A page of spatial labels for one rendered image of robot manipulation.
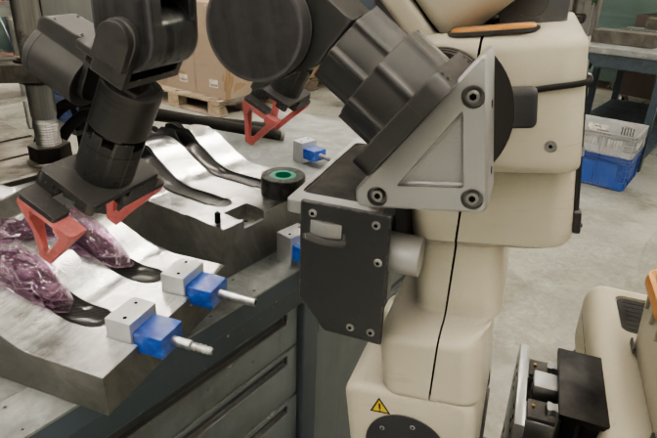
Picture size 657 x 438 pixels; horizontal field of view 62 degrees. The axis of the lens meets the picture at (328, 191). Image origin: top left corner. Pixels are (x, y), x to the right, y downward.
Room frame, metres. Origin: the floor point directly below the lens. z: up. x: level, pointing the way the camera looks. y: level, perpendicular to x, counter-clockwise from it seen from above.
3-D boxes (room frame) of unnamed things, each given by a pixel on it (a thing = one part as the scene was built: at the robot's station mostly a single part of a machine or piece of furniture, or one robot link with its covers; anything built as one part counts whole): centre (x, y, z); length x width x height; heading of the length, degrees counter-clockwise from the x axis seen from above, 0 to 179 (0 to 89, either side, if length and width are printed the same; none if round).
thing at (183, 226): (1.00, 0.28, 0.87); 0.50 x 0.26 x 0.14; 53
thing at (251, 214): (0.82, 0.14, 0.87); 0.05 x 0.05 x 0.04; 53
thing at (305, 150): (1.30, 0.03, 0.83); 0.13 x 0.05 x 0.05; 46
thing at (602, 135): (3.50, -1.73, 0.28); 0.61 x 0.41 x 0.15; 51
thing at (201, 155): (0.99, 0.28, 0.92); 0.35 x 0.16 x 0.09; 53
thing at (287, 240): (0.80, 0.02, 0.83); 0.13 x 0.05 x 0.05; 48
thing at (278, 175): (0.91, 0.08, 0.91); 0.08 x 0.08 x 0.04
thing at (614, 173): (3.50, -1.73, 0.11); 0.61 x 0.41 x 0.22; 51
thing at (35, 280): (0.67, 0.42, 0.90); 0.26 x 0.18 x 0.08; 71
